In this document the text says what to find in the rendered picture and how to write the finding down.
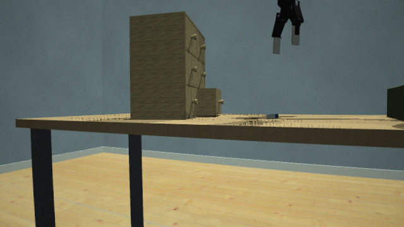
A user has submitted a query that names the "blue and white eraser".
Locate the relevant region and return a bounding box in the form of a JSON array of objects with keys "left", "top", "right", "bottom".
[{"left": 266, "top": 114, "right": 278, "bottom": 119}]

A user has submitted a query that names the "dark brown wooden chest of drawers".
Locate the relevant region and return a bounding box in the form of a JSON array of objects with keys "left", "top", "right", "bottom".
[{"left": 129, "top": 11, "right": 205, "bottom": 120}]

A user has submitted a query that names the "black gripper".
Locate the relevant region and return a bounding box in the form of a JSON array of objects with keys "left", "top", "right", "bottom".
[{"left": 272, "top": 0, "right": 304, "bottom": 54}]

